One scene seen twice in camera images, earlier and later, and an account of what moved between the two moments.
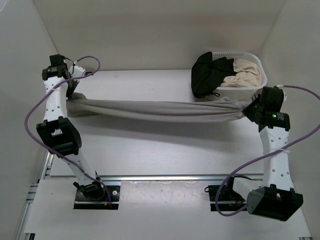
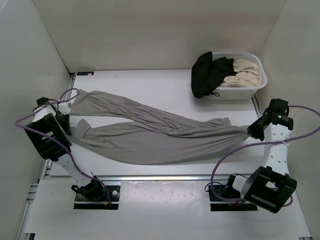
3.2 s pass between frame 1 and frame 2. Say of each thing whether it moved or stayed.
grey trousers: moved
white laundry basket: stayed
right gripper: moved
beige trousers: stayed
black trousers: stayed
